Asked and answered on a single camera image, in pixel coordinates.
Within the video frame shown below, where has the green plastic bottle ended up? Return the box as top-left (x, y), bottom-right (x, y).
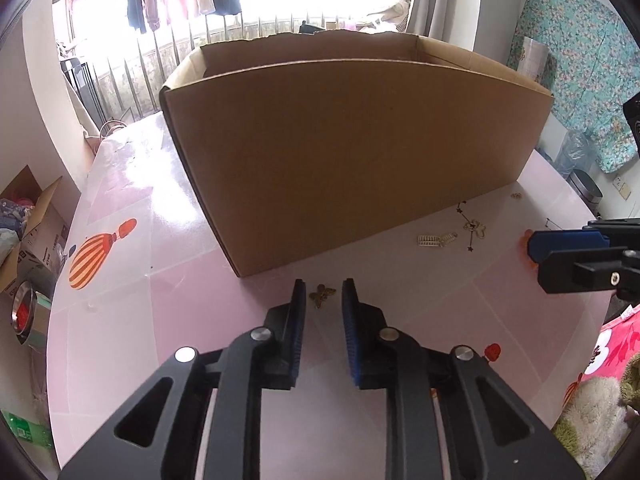
top-left (1, 411), bottom-right (53, 450)

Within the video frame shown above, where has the gold comb hair clip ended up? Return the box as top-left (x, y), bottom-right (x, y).
top-left (416, 232), bottom-right (458, 248)

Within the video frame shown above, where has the floral blue wall cloth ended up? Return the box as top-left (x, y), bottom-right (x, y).
top-left (508, 0), bottom-right (639, 174)

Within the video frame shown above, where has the grey curtain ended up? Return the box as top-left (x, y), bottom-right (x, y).
top-left (405, 0), bottom-right (480, 50)

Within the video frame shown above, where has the large cardboard box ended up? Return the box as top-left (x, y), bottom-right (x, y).
top-left (159, 30), bottom-right (553, 278)

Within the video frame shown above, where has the steel bowl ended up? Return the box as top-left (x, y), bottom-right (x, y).
top-left (11, 281), bottom-right (51, 352)

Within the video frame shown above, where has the grey trash bin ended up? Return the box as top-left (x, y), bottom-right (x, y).
top-left (567, 168), bottom-right (603, 217)

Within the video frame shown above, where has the small gold bow charm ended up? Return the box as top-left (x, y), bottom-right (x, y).
top-left (308, 284), bottom-right (336, 309)

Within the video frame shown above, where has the open cardboard box with clutter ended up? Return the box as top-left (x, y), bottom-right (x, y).
top-left (1, 165), bottom-right (68, 297)

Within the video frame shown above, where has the right camera black housing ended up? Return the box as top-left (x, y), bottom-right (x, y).
top-left (623, 92), bottom-right (640, 152)

